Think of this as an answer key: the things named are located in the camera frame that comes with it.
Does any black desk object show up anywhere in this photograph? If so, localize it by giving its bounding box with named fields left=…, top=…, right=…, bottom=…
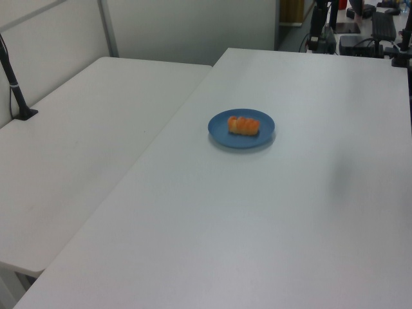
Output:
left=346, top=4, right=376, bottom=20

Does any black clamp mount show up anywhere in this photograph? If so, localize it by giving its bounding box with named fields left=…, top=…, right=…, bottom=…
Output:
left=391, top=19, right=412, bottom=68

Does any black monitor stand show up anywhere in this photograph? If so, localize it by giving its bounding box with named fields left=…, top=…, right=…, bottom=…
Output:
left=328, top=0, right=362, bottom=35

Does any orange glazed bread roll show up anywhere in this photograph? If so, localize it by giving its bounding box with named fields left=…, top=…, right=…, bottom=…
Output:
left=227, top=116, right=260, bottom=136

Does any black cable along pole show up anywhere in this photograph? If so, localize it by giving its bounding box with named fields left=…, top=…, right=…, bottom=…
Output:
left=0, top=33, right=15, bottom=120

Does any blue round plate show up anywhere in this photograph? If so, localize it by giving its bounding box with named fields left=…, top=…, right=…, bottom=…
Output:
left=207, top=108, right=277, bottom=149

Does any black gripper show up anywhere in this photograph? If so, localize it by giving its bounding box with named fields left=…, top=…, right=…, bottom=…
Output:
left=307, top=6, right=326, bottom=52

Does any black flat device box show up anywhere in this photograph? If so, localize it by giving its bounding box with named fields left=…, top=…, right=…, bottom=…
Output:
left=339, top=34, right=384, bottom=59

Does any wooden door panel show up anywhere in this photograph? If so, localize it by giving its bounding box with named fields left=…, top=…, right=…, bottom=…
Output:
left=279, top=0, right=305, bottom=25

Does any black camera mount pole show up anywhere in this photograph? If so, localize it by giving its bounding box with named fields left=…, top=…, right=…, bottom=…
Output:
left=0, top=32, right=39, bottom=122

